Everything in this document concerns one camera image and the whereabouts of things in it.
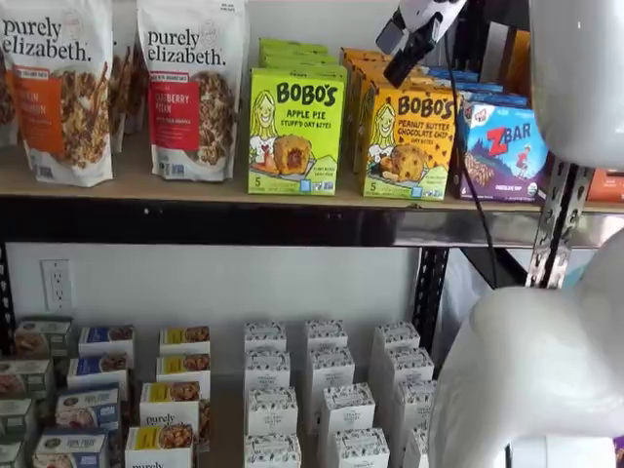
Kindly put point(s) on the orange label granola bag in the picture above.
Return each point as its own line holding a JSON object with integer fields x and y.
{"x": 58, "y": 122}

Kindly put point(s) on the black metal shelf frame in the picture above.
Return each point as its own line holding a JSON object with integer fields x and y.
{"x": 244, "y": 222}
{"x": 604, "y": 229}

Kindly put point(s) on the orange Bobo's peanut butter box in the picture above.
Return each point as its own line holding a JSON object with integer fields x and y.
{"x": 404, "y": 161}
{"x": 360, "y": 122}
{"x": 361, "y": 53}

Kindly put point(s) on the green label granola box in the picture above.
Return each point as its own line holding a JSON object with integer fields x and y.
{"x": 24, "y": 380}
{"x": 11, "y": 456}
{"x": 17, "y": 419}
{"x": 41, "y": 336}

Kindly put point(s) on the blue label granola box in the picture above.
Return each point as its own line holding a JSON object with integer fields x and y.
{"x": 97, "y": 365}
{"x": 88, "y": 409}
{"x": 105, "y": 336}
{"x": 70, "y": 448}

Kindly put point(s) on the white patterned bakery box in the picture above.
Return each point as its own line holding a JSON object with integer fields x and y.
{"x": 396, "y": 337}
{"x": 414, "y": 404}
{"x": 409, "y": 368}
{"x": 331, "y": 370}
{"x": 361, "y": 451}
{"x": 346, "y": 412}
{"x": 417, "y": 451}
{"x": 272, "y": 453}
{"x": 325, "y": 335}
{"x": 265, "y": 336}
{"x": 267, "y": 370}
{"x": 270, "y": 412}

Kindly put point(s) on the green Bobo's apple pie box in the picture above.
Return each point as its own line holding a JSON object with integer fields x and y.
{"x": 317, "y": 67}
{"x": 292, "y": 46}
{"x": 292, "y": 136}
{"x": 297, "y": 58}

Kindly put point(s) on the purple snack box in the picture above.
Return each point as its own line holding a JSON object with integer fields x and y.
{"x": 619, "y": 451}

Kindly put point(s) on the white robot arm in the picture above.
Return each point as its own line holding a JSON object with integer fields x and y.
{"x": 536, "y": 365}

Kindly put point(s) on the clear plastic sheet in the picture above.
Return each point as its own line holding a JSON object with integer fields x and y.
{"x": 458, "y": 292}

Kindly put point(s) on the red label granola bag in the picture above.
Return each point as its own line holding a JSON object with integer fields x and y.
{"x": 195, "y": 122}

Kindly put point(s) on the blue purple Zbar box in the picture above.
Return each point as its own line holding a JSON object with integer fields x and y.
{"x": 502, "y": 156}
{"x": 460, "y": 75}
{"x": 492, "y": 99}
{"x": 480, "y": 88}

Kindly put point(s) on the yellow label granola box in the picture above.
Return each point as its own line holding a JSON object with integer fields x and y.
{"x": 185, "y": 336}
{"x": 183, "y": 363}
{"x": 168, "y": 404}
{"x": 158, "y": 439}

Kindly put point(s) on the orange snack box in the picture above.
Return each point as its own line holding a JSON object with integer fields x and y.
{"x": 519, "y": 63}
{"x": 607, "y": 187}

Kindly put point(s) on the white wall outlet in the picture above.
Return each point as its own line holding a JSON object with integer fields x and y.
{"x": 57, "y": 285}

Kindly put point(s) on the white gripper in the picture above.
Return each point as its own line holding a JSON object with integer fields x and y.
{"x": 434, "y": 10}

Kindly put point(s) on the white granola bag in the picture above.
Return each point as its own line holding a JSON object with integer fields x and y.
{"x": 6, "y": 107}
{"x": 118, "y": 97}
{"x": 137, "y": 92}

